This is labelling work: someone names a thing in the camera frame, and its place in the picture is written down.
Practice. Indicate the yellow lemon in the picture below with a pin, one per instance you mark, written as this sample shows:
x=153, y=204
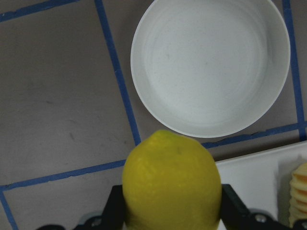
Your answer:
x=171, y=182

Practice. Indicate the white round plate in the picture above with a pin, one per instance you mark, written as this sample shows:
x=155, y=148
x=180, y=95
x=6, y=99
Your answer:
x=209, y=68

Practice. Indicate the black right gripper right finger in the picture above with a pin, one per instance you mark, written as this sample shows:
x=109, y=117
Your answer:
x=234, y=213

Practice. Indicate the white rectangular tray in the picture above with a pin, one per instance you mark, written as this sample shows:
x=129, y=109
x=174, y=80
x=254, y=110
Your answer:
x=262, y=179

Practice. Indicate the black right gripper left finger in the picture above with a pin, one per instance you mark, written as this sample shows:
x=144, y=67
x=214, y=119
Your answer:
x=113, y=215

